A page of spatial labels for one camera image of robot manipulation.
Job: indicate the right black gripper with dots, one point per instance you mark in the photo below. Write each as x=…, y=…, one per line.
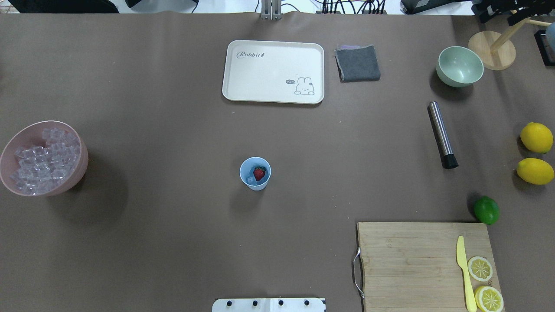
x=522, y=15

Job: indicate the steel muddler black tip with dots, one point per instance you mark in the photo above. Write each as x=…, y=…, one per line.
x=448, y=158

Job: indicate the red strawberry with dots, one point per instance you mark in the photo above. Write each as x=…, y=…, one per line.
x=259, y=172

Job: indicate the clear ice cube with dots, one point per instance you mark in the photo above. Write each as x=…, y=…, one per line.
x=251, y=180

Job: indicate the wooden cup tree stand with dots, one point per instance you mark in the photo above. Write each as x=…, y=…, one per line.
x=495, y=50

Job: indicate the light blue cup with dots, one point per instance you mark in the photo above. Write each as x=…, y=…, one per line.
x=247, y=168

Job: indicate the pink bowl of ice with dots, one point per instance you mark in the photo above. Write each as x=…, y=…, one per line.
x=44, y=159

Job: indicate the black framed wooden tray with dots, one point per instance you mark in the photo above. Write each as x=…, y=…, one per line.
x=546, y=51

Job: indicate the light green bowl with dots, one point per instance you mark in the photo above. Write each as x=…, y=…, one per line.
x=459, y=67

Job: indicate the yellow lemon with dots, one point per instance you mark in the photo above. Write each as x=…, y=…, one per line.
x=537, y=137
x=535, y=171

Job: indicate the grey folded cloth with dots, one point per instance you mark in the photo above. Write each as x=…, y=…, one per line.
x=357, y=63

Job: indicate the green lime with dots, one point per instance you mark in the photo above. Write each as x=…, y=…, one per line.
x=486, y=210

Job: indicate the yellow plastic knife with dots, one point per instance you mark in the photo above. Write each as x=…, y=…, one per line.
x=461, y=259

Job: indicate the lemon slice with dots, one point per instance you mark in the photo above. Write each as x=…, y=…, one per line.
x=489, y=299
x=480, y=269

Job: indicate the beige rabbit tray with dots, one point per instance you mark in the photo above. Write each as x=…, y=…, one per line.
x=274, y=71

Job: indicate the wooden cutting board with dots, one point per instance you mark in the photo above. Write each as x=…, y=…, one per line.
x=412, y=266

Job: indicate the aluminium frame post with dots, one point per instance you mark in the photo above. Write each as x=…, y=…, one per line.
x=271, y=9

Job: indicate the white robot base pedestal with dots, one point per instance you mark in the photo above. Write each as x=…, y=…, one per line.
x=309, y=304

